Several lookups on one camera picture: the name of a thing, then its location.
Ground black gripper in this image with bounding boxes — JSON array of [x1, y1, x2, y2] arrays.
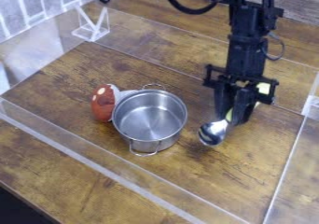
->
[[203, 35, 279, 126]]

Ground green handled metal spoon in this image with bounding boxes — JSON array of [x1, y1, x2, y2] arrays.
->
[[198, 82, 271, 147]]

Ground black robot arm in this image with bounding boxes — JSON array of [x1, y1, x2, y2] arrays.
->
[[167, 0, 283, 125]]

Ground small steel pot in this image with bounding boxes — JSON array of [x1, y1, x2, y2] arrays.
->
[[112, 83, 188, 157]]

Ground red toy mushroom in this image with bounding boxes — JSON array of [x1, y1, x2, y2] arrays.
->
[[91, 84, 135, 122]]

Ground clear acrylic right panel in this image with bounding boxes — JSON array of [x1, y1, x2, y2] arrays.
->
[[263, 72, 319, 224]]

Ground clear acrylic front barrier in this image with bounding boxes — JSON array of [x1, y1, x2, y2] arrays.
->
[[0, 97, 250, 224]]

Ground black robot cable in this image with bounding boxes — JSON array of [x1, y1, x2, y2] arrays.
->
[[159, 0, 287, 62]]

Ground clear acrylic triangle bracket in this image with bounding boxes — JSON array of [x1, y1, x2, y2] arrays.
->
[[71, 7, 111, 42]]

